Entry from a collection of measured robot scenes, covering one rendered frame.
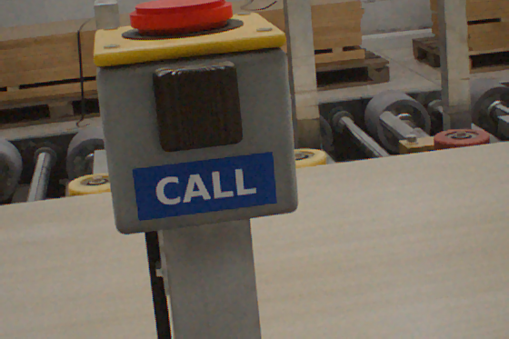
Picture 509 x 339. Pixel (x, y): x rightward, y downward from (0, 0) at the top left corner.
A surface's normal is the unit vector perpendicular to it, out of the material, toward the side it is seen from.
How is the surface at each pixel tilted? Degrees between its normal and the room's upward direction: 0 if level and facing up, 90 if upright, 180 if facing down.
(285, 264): 0
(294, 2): 90
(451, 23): 90
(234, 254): 90
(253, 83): 90
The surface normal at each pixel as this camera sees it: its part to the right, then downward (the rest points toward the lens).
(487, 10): 0.15, 0.23
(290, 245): -0.09, -0.97
